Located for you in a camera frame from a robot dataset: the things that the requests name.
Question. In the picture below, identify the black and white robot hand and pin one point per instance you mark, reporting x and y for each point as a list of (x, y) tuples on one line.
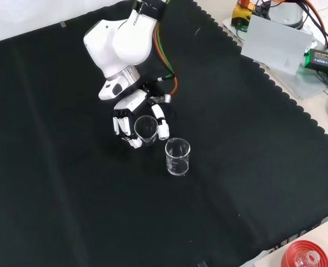
[(132, 101)]

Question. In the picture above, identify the small clear glass beaker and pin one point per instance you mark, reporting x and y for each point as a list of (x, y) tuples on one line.
[(150, 139)]

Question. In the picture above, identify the clear glass beaker with markings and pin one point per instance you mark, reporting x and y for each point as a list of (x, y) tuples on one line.
[(178, 164)]

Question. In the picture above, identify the black cloth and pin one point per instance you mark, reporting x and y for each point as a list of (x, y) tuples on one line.
[(69, 180)]

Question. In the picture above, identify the grey tape strip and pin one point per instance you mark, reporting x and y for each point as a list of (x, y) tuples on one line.
[(63, 24), (202, 264)]

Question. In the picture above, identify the yellow stop button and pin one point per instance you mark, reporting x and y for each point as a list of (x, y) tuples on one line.
[(240, 11)]

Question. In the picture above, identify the black power adapter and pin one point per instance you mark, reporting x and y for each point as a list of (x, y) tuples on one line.
[(323, 59)]

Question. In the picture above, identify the red ribbed funnel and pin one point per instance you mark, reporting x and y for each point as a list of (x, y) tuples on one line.
[(292, 253)]

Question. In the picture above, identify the clear glass stopper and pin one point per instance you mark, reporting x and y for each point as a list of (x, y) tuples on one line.
[(308, 260)]

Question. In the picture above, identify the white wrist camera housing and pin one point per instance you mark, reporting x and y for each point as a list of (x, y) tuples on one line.
[(109, 90)]

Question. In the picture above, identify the grey base plate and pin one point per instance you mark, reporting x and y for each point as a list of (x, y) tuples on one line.
[(305, 83)]

